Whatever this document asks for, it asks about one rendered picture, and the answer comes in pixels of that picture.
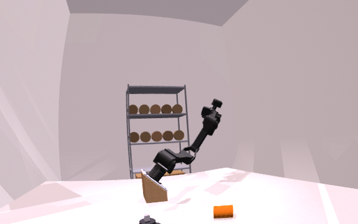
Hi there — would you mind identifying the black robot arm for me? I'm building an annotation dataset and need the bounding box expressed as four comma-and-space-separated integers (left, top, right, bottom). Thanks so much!
146, 106, 221, 184

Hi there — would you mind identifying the orange knob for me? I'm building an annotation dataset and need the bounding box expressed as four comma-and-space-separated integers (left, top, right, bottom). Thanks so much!
213, 205, 234, 218

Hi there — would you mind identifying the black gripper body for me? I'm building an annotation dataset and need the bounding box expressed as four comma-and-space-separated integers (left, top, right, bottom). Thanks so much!
209, 99, 222, 115

